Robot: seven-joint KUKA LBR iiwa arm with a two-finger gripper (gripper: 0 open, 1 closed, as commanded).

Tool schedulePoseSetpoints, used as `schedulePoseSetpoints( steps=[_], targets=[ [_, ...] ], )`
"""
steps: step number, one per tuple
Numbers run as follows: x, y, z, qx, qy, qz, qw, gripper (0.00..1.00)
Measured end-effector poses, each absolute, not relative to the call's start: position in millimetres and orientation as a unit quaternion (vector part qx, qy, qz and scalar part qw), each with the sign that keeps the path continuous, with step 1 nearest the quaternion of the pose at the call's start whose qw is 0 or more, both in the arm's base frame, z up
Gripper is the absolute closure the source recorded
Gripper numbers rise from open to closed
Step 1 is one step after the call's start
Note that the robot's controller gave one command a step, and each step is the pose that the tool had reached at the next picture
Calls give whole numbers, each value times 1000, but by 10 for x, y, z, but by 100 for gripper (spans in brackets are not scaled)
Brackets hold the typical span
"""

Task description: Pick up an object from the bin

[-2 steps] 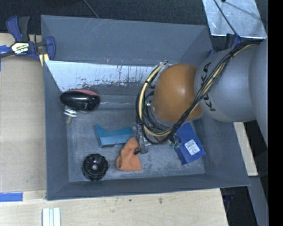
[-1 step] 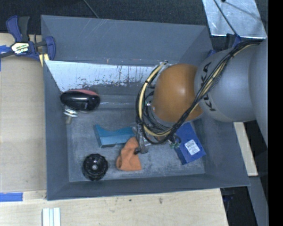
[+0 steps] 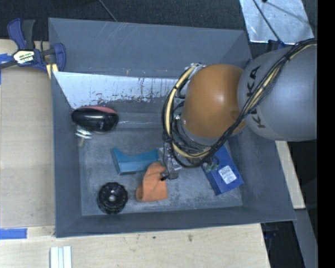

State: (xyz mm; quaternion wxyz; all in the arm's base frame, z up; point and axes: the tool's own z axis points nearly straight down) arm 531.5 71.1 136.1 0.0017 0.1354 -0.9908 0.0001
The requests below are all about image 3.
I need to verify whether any orange cloth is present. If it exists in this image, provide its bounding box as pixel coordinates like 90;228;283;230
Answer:
135;161;169;203

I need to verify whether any grey metal bin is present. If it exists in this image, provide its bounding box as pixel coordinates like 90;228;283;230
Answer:
47;17;297;238

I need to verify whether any small clear glass thing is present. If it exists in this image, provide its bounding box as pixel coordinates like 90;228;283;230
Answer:
74;128;93;148

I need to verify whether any pale wood flat board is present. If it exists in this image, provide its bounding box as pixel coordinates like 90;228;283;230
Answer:
0;69;57;229

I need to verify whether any black round ribbed knob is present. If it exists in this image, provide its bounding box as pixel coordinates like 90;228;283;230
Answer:
96;181;129;216

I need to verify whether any blue box with white label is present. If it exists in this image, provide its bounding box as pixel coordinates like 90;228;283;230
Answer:
200;145;245;197

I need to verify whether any teal angled flat block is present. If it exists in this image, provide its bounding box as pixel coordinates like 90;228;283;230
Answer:
110;147;161;176

